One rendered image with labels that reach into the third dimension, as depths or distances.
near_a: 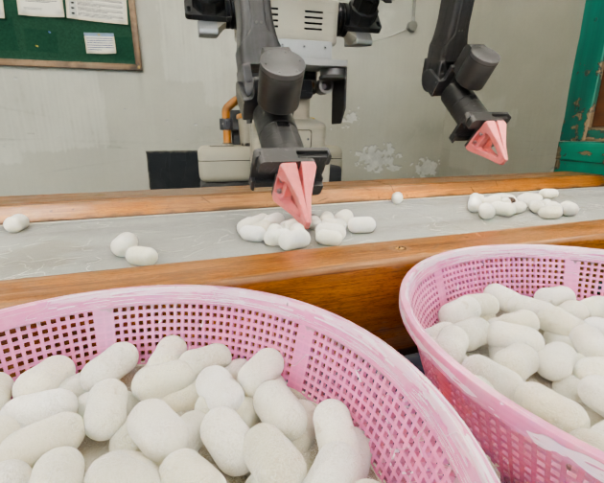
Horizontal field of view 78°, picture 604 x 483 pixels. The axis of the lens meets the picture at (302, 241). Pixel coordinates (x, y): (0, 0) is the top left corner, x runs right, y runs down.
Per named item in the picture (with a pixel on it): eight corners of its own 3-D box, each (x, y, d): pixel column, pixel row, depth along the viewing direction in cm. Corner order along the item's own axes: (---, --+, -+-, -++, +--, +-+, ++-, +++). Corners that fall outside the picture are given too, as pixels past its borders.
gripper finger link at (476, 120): (527, 148, 65) (499, 113, 70) (495, 149, 63) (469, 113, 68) (502, 174, 71) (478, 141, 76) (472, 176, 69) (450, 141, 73)
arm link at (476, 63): (452, 79, 84) (419, 80, 81) (480, 27, 74) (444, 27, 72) (479, 113, 78) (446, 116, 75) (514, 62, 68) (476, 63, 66)
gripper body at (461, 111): (514, 118, 70) (495, 93, 74) (470, 118, 67) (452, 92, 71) (493, 144, 76) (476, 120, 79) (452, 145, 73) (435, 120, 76)
